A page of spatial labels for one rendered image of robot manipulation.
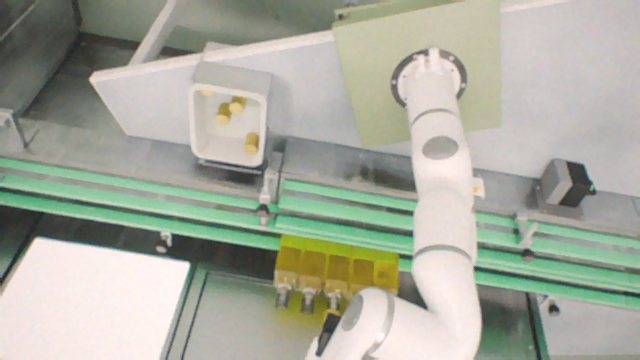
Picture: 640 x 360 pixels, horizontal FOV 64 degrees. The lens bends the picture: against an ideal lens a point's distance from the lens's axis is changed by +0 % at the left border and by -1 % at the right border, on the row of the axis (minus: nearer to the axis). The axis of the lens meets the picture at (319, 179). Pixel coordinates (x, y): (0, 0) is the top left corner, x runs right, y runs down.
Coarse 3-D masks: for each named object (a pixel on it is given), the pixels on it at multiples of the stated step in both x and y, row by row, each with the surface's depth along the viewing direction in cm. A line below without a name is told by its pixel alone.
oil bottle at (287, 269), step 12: (288, 240) 124; (300, 240) 124; (288, 252) 121; (300, 252) 122; (276, 264) 119; (288, 264) 119; (300, 264) 120; (276, 276) 117; (288, 276) 117; (276, 288) 120
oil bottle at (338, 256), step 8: (328, 248) 125; (336, 248) 124; (344, 248) 125; (328, 256) 123; (336, 256) 123; (344, 256) 123; (328, 264) 121; (336, 264) 121; (344, 264) 122; (328, 272) 120; (336, 272) 120; (344, 272) 120; (328, 280) 118; (336, 280) 118; (344, 280) 119; (328, 288) 118; (336, 288) 118; (344, 288) 118; (344, 296) 120
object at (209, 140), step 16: (192, 96) 113; (208, 96) 121; (224, 96) 121; (256, 96) 111; (192, 112) 116; (208, 112) 125; (256, 112) 123; (192, 128) 119; (208, 128) 129; (224, 128) 128; (240, 128) 127; (256, 128) 127; (192, 144) 123; (208, 144) 128; (224, 144) 128; (240, 144) 129; (224, 160) 126; (240, 160) 126; (256, 160) 126
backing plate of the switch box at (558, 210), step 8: (536, 184) 130; (544, 200) 127; (544, 208) 125; (552, 208) 125; (560, 208) 126; (568, 208) 126; (576, 208) 126; (560, 216) 124; (568, 216) 124; (576, 216) 125
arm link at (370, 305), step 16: (368, 288) 69; (352, 304) 69; (368, 304) 66; (384, 304) 66; (352, 320) 67; (368, 320) 65; (384, 320) 65; (336, 336) 69; (352, 336) 66; (368, 336) 65; (384, 336) 65; (336, 352) 67; (352, 352) 65; (368, 352) 66
